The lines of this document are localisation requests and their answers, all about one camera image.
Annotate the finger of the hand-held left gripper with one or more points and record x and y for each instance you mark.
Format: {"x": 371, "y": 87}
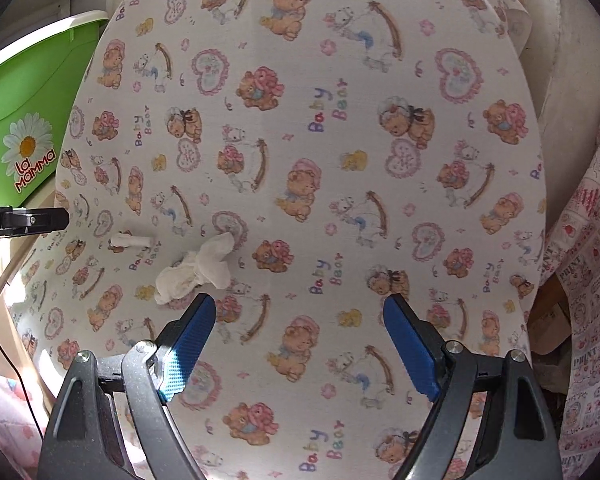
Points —
{"x": 40, "y": 220}

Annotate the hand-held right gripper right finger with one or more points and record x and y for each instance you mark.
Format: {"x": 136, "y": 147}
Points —
{"x": 410, "y": 345}

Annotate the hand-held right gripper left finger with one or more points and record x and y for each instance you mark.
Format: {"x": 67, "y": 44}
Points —
{"x": 187, "y": 350}

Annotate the white tissue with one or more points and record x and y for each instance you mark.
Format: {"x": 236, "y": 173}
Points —
{"x": 200, "y": 270}

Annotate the small white paper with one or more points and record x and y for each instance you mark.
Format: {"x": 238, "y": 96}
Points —
{"x": 130, "y": 241}

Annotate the green plastic storage box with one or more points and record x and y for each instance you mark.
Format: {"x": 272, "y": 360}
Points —
{"x": 40, "y": 85}

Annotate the pink blanket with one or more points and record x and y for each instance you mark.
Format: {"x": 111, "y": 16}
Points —
{"x": 5, "y": 410}

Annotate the pink printed cloth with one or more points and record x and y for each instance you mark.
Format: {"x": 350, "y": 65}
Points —
{"x": 590, "y": 260}

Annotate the teddy bear printed board cover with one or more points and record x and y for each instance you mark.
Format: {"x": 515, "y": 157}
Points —
{"x": 330, "y": 160}

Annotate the white cushion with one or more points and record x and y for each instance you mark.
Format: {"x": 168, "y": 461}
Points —
{"x": 570, "y": 50}

